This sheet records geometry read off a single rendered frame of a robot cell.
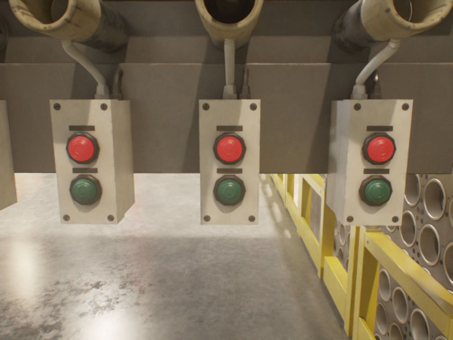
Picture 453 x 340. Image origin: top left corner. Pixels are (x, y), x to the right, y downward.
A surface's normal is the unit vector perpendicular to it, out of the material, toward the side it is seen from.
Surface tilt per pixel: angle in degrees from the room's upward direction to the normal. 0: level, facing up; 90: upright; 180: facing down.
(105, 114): 90
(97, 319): 0
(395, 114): 90
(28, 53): 90
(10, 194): 90
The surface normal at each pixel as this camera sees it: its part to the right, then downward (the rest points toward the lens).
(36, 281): 0.00, -0.98
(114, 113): 1.00, 0.00
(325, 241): -0.01, 0.19
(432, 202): -0.01, -0.20
